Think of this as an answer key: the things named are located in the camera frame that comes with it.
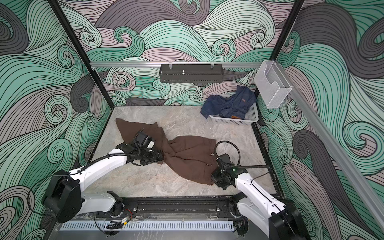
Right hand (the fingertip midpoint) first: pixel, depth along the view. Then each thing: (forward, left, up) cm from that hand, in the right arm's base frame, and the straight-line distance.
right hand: (211, 178), depth 83 cm
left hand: (+8, +29, +8) cm, 31 cm away
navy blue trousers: (+53, -22, +5) cm, 57 cm away
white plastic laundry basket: (+44, -33, +3) cm, 55 cm away
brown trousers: (+12, +10, 0) cm, 16 cm away
